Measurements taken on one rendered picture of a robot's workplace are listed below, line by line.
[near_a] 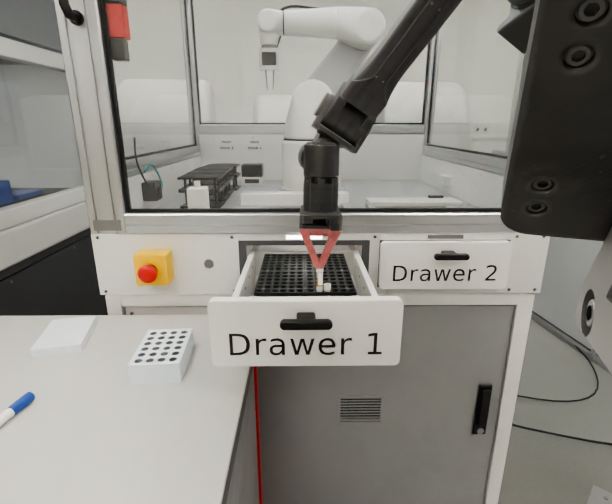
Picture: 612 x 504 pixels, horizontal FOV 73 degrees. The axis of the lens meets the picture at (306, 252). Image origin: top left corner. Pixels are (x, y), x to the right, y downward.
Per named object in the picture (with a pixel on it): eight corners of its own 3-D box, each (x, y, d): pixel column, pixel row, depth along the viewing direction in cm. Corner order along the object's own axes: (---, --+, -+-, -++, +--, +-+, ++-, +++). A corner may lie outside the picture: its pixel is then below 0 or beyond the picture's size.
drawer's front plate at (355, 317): (399, 365, 64) (404, 300, 61) (212, 366, 64) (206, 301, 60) (396, 359, 66) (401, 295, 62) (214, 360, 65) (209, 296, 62)
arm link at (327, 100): (329, 89, 61) (376, 122, 63) (318, 97, 72) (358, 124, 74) (287, 159, 63) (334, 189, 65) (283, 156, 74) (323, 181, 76)
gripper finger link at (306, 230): (298, 272, 68) (299, 216, 65) (299, 260, 75) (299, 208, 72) (340, 273, 68) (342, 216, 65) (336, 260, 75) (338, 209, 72)
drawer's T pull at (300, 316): (332, 330, 58) (332, 321, 58) (279, 331, 58) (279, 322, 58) (330, 319, 62) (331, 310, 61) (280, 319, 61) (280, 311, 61)
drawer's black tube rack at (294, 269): (355, 325, 73) (356, 291, 71) (255, 326, 73) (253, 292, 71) (342, 280, 94) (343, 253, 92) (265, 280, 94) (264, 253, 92)
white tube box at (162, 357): (181, 382, 69) (179, 363, 68) (129, 385, 69) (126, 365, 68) (194, 345, 81) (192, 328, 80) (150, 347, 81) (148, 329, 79)
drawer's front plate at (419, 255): (506, 288, 94) (513, 242, 91) (379, 289, 93) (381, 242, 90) (502, 286, 95) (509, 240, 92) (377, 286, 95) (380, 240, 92)
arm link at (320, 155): (306, 137, 62) (343, 138, 62) (301, 137, 68) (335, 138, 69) (305, 184, 64) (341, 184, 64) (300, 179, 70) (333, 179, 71)
